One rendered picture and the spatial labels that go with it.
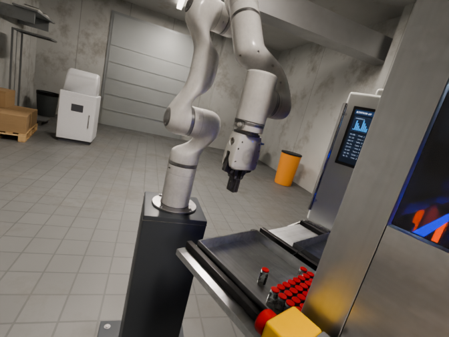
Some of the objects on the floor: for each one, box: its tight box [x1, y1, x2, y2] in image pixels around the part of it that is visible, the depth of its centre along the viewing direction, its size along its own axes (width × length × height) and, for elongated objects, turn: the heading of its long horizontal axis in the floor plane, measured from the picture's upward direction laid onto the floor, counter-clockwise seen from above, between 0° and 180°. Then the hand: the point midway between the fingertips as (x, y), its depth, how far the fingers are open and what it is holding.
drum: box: [275, 150, 302, 187], centre depth 575 cm, size 48×46×73 cm
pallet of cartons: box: [0, 88, 38, 142], centre depth 438 cm, size 125×95×70 cm
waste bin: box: [36, 90, 59, 117], centre depth 672 cm, size 50×48×62 cm
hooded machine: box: [55, 68, 101, 145], centre depth 500 cm, size 68×64×135 cm
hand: (233, 184), depth 74 cm, fingers closed
